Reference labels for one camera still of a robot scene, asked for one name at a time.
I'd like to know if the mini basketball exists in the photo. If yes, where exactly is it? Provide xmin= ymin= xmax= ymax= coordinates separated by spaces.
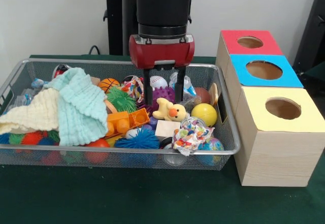
xmin=97 ymin=78 xmax=121 ymax=94

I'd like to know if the cream waffle cloth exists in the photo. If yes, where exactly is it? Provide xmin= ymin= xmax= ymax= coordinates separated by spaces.
xmin=0 ymin=88 xmax=60 ymax=135

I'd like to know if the black upright panel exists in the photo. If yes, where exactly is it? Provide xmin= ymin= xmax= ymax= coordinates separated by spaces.
xmin=291 ymin=0 xmax=325 ymax=76

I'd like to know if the white ball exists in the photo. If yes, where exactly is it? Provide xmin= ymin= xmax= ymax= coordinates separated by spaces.
xmin=149 ymin=75 xmax=169 ymax=90

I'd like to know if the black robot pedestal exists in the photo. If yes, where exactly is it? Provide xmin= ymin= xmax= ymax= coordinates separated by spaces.
xmin=97 ymin=0 xmax=205 ymax=56

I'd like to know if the colourful patterned cloth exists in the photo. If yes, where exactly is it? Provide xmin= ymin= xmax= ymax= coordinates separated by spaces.
xmin=172 ymin=122 xmax=215 ymax=156
xmin=121 ymin=76 xmax=145 ymax=101

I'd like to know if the wooden box with three holes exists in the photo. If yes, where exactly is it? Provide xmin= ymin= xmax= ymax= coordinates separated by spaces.
xmin=215 ymin=29 xmax=325 ymax=187

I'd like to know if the open silver tin can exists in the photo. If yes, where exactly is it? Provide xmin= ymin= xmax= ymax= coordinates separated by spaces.
xmin=181 ymin=116 xmax=205 ymax=127

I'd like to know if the large dark green spiky ball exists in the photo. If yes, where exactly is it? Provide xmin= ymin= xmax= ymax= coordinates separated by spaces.
xmin=106 ymin=86 xmax=139 ymax=114

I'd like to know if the dark green tablecloth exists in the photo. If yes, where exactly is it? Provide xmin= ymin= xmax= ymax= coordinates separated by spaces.
xmin=0 ymin=54 xmax=325 ymax=224

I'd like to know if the shallow metal mesh bin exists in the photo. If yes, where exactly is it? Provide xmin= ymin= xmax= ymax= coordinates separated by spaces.
xmin=0 ymin=58 xmax=241 ymax=171

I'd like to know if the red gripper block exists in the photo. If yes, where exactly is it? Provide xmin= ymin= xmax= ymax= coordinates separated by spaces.
xmin=128 ymin=34 xmax=196 ymax=106

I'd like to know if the mint waffle cloth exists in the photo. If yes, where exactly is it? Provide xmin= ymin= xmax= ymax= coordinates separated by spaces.
xmin=45 ymin=67 xmax=109 ymax=146

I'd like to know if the orange toy building brick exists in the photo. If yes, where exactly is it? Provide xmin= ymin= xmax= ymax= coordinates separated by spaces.
xmin=105 ymin=109 xmax=150 ymax=137

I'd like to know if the yellow duck plush toy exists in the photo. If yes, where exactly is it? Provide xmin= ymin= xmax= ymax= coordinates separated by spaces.
xmin=152 ymin=97 xmax=189 ymax=122

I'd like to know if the black cable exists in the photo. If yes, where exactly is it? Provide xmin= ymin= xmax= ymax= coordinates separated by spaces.
xmin=88 ymin=45 xmax=103 ymax=55

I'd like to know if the yellow plastic ball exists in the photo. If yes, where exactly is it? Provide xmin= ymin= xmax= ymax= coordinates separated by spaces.
xmin=190 ymin=103 xmax=218 ymax=128

